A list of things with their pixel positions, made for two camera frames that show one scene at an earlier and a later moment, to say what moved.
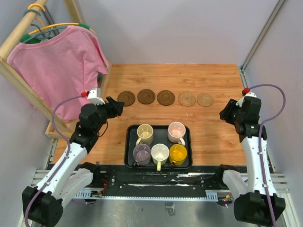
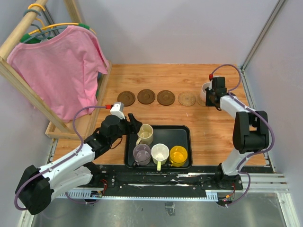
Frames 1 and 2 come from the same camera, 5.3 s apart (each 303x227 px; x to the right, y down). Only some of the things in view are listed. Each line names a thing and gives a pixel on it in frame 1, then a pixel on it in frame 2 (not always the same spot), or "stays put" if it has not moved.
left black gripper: (115, 108) -> (131, 128)
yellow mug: (177, 154) stays put
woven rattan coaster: (186, 99) stays put
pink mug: (176, 132) -> (203, 91)
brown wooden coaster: (165, 97) stays put
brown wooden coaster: (127, 97) stays put
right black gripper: (224, 115) -> (208, 103)
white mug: (160, 153) stays put
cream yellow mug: (145, 132) stays put
